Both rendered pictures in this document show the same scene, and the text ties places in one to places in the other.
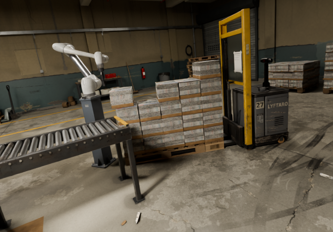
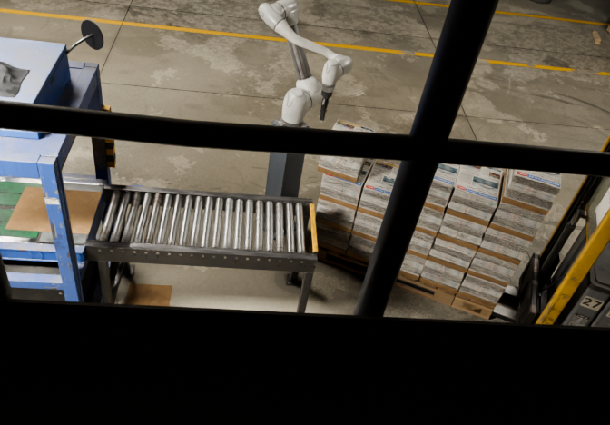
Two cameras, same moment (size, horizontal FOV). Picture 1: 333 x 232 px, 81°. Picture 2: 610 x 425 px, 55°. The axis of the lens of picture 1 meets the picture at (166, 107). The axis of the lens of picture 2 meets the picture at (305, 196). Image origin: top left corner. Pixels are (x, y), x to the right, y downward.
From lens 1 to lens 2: 2.06 m
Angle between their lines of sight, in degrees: 32
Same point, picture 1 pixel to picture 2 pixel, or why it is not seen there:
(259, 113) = (582, 314)
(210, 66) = (535, 189)
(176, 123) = (418, 243)
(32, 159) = (182, 256)
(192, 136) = (438, 273)
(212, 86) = (520, 222)
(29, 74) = not seen: outside the picture
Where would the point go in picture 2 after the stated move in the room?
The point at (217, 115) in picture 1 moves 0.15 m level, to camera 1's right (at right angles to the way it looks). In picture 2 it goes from (504, 269) to (526, 278)
